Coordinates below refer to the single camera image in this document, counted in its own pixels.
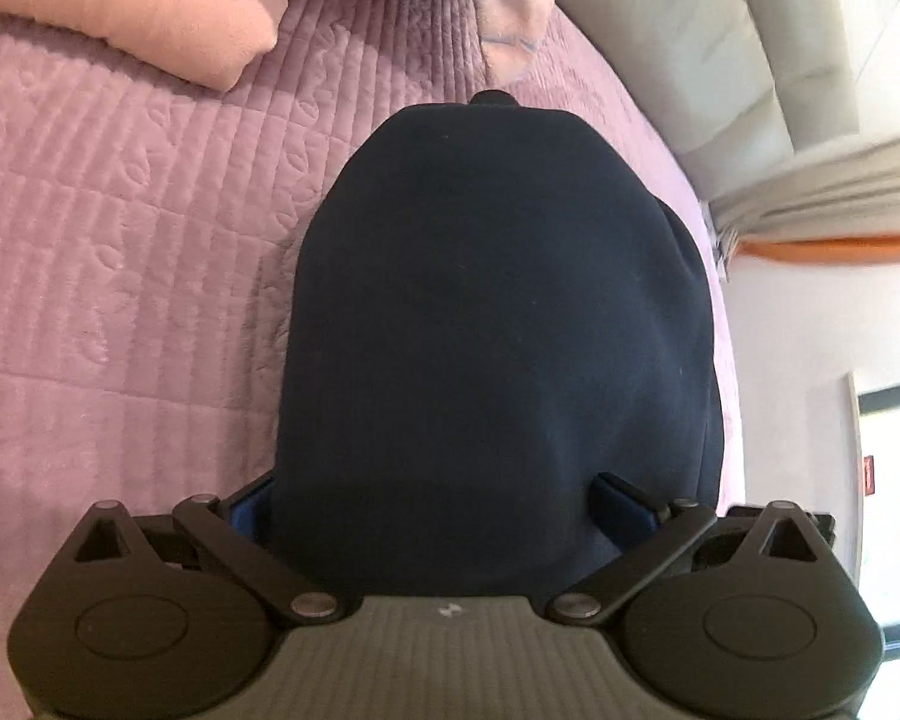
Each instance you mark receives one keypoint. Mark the beige leather headboard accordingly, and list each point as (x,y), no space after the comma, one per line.
(736,88)

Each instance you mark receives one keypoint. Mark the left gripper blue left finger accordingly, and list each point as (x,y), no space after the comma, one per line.
(248,510)

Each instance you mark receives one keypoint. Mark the window with dark frame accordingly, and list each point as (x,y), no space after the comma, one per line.
(876,397)

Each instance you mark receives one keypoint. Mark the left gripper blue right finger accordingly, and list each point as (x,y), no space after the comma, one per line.
(625,515)

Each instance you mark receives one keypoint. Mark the navy jacket with white stripes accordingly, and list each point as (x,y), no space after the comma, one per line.
(490,310)

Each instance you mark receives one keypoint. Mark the grey curtain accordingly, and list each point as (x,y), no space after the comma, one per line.
(838,205)

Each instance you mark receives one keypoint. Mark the pink quilted bedspread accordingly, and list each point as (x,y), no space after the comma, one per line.
(148,236)

